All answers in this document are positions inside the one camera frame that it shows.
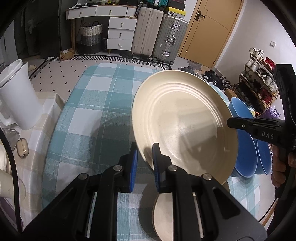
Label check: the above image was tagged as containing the black cable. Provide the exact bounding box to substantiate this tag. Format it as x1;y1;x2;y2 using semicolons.
0;127;24;233

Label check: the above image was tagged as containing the purple plastic bag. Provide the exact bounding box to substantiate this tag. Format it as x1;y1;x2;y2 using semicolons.
259;106;280;119

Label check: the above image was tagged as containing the silver aluminium suitcase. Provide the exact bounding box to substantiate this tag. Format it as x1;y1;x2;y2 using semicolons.
152;14;188;65

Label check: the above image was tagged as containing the cream mug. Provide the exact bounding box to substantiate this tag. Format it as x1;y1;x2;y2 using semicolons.
0;170;26;201

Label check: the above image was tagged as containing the blue bowl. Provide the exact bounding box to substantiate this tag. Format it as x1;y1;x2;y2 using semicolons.
229;97;257;179
254;139;272;175

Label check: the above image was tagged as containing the woven laundry basket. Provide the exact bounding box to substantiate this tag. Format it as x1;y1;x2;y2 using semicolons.
80;21;103;54

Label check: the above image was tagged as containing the white electric kettle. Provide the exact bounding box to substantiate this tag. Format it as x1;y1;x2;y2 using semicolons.
1;59;43;130

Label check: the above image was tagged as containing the small beige case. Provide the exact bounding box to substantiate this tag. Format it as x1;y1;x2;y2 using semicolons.
16;138;29;158

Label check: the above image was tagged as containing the wooden door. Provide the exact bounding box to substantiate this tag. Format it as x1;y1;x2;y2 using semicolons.
179;0;244;68

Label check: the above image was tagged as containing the blue bowl front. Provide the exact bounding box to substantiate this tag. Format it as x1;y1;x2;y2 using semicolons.
229;97;257;179

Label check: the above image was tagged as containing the teal plaid tablecloth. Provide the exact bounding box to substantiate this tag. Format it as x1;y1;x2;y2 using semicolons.
41;62;261;241

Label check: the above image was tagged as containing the beige hard suitcase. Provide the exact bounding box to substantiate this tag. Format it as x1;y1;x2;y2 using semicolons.
132;7;164;57

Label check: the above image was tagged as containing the wooden shoe rack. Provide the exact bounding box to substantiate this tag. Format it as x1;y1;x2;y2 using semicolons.
234;47;279;116

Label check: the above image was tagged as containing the cream plate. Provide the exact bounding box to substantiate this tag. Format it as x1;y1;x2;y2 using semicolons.
152;193;174;241
132;70;238;184

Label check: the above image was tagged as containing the white drawer desk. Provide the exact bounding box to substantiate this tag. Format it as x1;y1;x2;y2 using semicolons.
66;5;137;51

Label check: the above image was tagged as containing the right hand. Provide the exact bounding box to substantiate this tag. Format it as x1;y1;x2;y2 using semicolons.
271;145;286;188

